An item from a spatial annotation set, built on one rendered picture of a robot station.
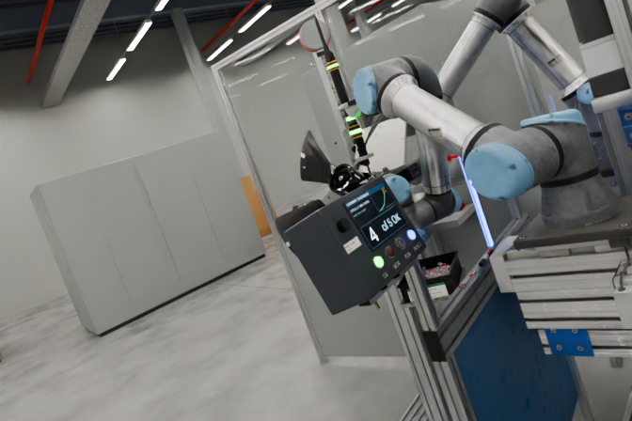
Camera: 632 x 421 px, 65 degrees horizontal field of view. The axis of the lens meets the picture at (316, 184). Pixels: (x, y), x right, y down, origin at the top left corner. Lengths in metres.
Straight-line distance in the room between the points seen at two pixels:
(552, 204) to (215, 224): 6.52
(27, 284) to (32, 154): 3.08
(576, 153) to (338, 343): 2.42
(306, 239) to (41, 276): 12.69
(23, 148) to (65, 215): 6.99
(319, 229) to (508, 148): 0.38
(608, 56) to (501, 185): 0.45
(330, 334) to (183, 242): 4.26
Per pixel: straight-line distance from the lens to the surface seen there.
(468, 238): 2.54
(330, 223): 0.92
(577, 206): 1.11
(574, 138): 1.10
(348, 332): 3.18
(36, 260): 13.50
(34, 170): 13.67
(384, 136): 2.19
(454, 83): 1.56
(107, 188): 6.99
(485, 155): 0.99
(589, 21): 1.32
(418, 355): 2.16
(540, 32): 1.71
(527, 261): 1.18
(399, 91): 1.21
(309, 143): 2.06
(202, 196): 7.35
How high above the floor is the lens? 1.37
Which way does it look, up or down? 4 degrees down
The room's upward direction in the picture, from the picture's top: 20 degrees counter-clockwise
